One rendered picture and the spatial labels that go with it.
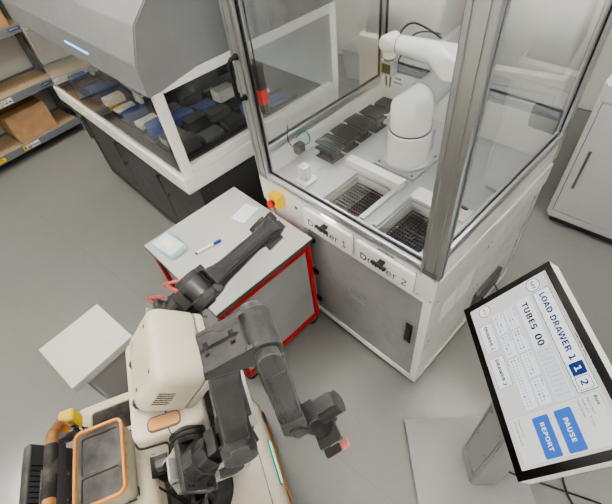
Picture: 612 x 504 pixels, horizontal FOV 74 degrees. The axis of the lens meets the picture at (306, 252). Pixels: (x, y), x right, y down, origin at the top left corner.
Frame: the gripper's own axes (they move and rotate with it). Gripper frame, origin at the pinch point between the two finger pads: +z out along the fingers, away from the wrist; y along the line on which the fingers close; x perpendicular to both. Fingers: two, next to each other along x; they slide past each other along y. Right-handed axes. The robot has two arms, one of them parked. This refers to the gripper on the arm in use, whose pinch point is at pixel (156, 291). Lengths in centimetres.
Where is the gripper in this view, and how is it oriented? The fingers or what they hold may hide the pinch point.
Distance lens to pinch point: 150.0
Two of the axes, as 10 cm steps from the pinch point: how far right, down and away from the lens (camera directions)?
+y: 7.3, -5.4, -4.1
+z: -6.3, -3.1, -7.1
